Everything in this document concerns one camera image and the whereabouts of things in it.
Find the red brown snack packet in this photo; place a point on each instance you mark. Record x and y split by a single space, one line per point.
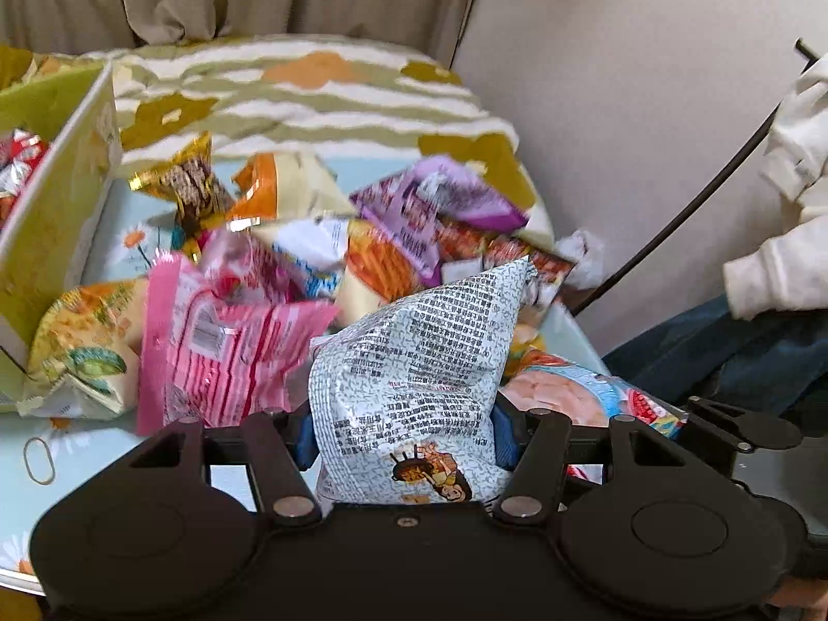
511 252

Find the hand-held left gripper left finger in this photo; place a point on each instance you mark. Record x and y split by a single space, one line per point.
301 441

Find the purple snack packet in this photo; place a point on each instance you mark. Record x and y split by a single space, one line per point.
427 207

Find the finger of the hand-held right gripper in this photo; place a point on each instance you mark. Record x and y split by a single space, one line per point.
744 427

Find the pink striped snack packet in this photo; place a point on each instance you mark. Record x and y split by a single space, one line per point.
220 349

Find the yellow green snack packet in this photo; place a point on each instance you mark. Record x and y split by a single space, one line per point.
84 343

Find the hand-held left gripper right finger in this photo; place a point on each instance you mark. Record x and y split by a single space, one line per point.
506 435

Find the white grey printed snack packet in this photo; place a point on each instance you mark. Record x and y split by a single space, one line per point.
414 375

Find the pink sausage snack packet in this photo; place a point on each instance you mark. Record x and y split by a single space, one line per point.
569 388

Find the person's blue jeans leg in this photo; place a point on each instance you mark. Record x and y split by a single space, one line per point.
724 349

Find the gold candy packet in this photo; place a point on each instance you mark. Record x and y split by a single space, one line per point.
191 184

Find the tan rubber band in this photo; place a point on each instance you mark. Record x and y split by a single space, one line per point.
26 459

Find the green striped floral blanket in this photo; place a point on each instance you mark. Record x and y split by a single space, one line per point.
310 103

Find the orange red snack packet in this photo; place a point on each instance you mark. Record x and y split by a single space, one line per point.
381 271

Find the white blue snack packet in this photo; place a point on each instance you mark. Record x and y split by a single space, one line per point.
310 252

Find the crumpled white tissue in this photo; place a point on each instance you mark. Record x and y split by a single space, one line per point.
579 259

